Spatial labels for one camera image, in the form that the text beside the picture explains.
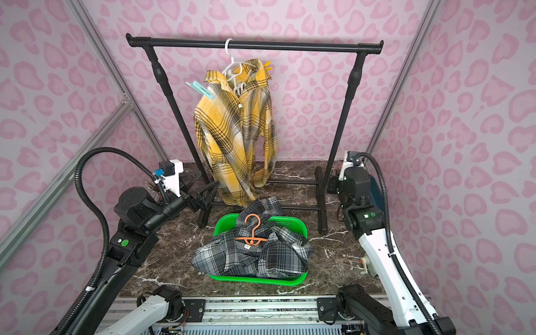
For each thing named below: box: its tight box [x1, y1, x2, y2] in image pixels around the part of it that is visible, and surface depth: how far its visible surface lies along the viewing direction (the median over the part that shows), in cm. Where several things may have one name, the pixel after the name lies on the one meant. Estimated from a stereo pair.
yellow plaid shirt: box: [194, 58, 279, 208], surface depth 68 cm
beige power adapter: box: [360, 256, 368, 275], surface depth 83 cm
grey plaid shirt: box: [191, 196, 313, 278], surface depth 75 cm
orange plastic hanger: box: [234, 213, 269, 246], surface depth 77 cm
